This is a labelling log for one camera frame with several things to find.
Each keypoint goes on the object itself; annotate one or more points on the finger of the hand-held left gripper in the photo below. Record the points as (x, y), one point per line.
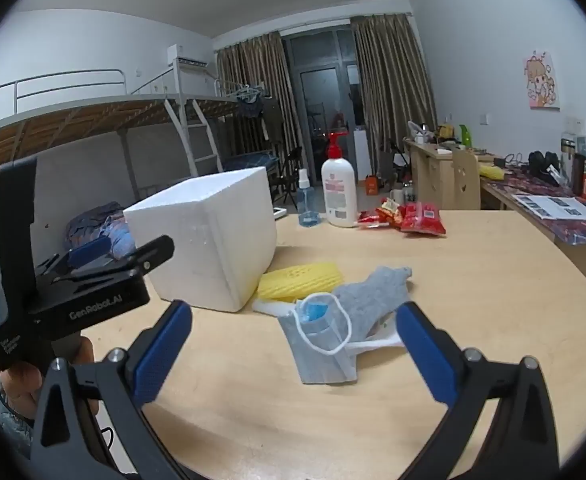
(143, 260)
(90, 252)

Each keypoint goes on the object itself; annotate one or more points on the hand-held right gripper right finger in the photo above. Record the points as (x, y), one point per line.
(423, 355)

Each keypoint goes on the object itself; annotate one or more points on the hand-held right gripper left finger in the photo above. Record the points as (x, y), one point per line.
(165, 347)

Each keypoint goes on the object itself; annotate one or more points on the white foam box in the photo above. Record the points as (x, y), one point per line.
(198, 240)

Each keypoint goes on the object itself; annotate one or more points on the blue face mask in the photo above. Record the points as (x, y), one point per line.
(323, 360)

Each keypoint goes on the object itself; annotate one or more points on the person's left hand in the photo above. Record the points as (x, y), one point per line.
(20, 385)

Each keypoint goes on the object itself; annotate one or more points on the blue patterned blanket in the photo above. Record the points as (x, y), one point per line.
(113, 230)

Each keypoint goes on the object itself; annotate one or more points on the grey sock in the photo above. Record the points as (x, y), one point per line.
(368, 295)

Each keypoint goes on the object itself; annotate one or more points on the metal bunk bed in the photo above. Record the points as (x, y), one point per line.
(213, 105)
(73, 117)

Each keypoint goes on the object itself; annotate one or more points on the large red snack packet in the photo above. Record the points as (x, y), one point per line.
(423, 217)

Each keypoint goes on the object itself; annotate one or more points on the metal bed ladder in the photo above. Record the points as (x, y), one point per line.
(205, 130)

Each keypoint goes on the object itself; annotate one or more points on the yellow ribbed sponge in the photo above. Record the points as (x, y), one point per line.
(298, 280)

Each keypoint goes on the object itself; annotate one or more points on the small red snack packet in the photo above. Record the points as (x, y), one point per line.
(370, 218)

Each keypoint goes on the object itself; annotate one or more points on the orange red snack packet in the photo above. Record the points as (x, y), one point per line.
(390, 210)

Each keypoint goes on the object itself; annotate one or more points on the blue plaid bedding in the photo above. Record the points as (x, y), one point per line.
(253, 160)

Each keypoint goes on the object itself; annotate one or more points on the blue spray bottle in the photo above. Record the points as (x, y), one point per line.
(309, 210)

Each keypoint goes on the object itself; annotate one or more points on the wooden desk cabinet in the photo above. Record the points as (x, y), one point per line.
(433, 180)

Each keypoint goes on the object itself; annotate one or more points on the orange bag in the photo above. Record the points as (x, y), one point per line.
(371, 186)

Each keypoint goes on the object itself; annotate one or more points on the wooden chair with cutouts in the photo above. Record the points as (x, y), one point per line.
(465, 180)

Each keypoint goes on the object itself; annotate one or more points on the black folding chair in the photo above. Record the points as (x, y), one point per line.
(293, 160)

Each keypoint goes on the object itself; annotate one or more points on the white lotion pump bottle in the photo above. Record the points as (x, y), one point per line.
(338, 190)

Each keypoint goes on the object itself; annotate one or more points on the hanging dark clothes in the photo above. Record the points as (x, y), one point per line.
(253, 107)

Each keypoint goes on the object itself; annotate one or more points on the yellow plush toy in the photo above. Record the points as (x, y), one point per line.
(492, 172)

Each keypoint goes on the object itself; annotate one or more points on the printed paper sheets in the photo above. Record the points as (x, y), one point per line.
(558, 207)

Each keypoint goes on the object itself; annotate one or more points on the desk with patterned cover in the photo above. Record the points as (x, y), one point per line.
(538, 190)

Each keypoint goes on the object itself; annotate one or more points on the white air conditioner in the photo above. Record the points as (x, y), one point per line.
(188, 60)

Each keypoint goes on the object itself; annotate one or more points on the brown curtain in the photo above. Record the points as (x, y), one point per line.
(393, 85)
(253, 70)

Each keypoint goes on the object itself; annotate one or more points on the green bottle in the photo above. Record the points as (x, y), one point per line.
(466, 136)

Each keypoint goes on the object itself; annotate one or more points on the black bag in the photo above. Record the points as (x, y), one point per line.
(543, 165)

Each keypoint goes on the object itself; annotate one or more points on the glass balcony door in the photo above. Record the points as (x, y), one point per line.
(323, 90)

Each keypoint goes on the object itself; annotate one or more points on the cartoon wall poster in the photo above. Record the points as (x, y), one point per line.
(543, 80)

